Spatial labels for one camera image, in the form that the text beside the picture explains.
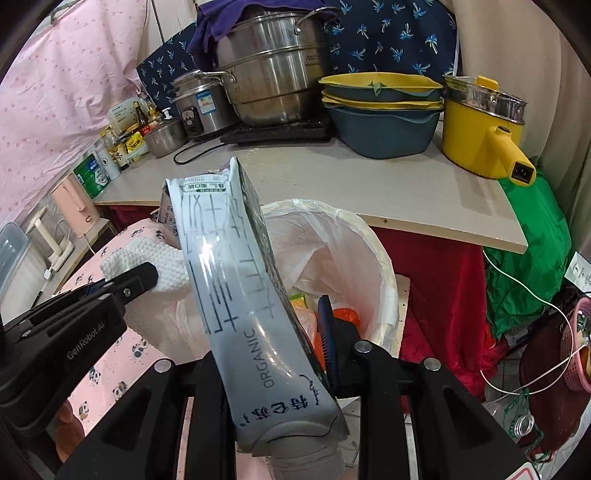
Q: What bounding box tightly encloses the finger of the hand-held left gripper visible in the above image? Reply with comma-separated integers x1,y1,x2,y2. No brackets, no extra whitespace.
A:
18,261,158,325
92,271,160,306

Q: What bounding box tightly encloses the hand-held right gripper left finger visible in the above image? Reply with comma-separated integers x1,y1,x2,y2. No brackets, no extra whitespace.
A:
60,355,237,480

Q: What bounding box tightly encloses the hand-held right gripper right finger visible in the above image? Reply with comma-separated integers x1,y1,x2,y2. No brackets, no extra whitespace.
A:
316,295,532,480

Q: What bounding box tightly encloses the white embossed paper tissue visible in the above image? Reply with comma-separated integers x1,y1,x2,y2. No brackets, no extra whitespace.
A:
99,237,192,296

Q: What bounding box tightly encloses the red orange plastic bag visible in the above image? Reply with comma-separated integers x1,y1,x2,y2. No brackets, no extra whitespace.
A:
332,307,361,330

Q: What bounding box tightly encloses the green yellow snack package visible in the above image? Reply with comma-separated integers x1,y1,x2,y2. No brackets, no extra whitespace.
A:
288,291,319,315

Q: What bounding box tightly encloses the white trash bin with liner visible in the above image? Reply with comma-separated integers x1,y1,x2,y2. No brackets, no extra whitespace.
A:
124,198,400,365

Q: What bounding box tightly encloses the white and green drink carton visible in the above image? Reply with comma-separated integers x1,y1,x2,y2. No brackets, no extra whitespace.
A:
159,157,352,480

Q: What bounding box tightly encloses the person's left hand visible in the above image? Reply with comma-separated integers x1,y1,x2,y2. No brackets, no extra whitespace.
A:
54,399,88,462

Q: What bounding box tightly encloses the pink panda print tablecloth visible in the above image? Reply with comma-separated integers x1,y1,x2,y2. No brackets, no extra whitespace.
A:
54,217,195,462

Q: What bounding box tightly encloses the pink electric kettle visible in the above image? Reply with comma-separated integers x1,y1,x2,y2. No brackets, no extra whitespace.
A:
50,174,100,238

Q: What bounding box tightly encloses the green carton box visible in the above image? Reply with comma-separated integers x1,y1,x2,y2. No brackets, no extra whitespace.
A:
73,154,112,200

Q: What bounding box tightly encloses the white green canister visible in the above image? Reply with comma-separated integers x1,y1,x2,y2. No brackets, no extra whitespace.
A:
95,138,123,182

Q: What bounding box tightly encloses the dark red cloth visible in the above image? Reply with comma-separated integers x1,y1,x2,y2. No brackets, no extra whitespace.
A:
99,205,504,402

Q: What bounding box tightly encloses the sauce bottle tan label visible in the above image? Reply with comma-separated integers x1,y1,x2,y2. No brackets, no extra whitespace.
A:
111,138,130,171

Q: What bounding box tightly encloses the yellow seasoning packet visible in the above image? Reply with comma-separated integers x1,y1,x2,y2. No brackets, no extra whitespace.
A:
124,131,148,155

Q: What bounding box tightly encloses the small steel pot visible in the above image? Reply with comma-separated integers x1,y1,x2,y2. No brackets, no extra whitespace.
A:
143,117,188,159

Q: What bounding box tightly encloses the pale wooden counter board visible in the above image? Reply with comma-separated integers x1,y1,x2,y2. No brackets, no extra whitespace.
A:
95,134,529,254

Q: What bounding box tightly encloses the pale green box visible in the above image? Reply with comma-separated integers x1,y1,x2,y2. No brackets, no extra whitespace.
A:
107,102,139,134

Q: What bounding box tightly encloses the steel rice cooker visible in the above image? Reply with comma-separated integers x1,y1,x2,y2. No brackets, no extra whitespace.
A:
172,69,238,139

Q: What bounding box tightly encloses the pink dotted cloth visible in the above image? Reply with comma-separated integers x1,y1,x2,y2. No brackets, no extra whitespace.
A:
0,0,153,227

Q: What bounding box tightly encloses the black induction cooker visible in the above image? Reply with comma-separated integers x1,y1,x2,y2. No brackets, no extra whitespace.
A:
219,113,335,146

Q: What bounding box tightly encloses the green plastic bag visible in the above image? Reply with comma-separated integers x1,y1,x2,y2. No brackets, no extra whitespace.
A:
482,178,573,340

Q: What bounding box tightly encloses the blue yellow plastic basin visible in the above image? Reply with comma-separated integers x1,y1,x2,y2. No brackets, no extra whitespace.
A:
318,73,446,101
322,95,445,110
325,105,444,160

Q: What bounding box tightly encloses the small glass jar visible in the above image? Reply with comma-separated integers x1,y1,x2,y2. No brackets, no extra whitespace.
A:
508,413,536,446

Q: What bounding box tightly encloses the large steel steamer pot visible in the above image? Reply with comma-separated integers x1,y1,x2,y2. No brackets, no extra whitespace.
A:
185,9,342,127

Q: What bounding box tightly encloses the yellow electric pot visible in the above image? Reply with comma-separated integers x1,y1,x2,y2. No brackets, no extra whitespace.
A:
441,99,539,186

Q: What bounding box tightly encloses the pink plastic basket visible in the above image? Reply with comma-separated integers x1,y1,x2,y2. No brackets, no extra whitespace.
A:
561,295,591,393

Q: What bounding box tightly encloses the white paper tag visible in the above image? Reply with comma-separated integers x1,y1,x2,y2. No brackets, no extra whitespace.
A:
563,251,591,291

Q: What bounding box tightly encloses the purple cloth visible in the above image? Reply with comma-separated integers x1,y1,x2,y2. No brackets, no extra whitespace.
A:
187,0,342,70

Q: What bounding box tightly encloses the steel steamer insert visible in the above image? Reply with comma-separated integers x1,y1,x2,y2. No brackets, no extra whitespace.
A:
445,90,527,125

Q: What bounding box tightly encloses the glass lid yellow knob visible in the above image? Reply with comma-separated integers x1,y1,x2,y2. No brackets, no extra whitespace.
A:
444,75,513,100

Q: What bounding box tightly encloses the navy palm print cloth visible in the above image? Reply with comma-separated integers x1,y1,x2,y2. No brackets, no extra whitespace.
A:
136,0,458,107

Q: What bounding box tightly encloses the beige curtain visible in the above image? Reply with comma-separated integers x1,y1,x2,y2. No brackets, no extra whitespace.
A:
455,0,591,217

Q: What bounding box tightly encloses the black power cord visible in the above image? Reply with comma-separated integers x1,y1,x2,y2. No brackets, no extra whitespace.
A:
173,138,241,165

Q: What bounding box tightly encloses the thin white cable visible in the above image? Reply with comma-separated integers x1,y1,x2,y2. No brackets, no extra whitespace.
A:
480,251,587,398

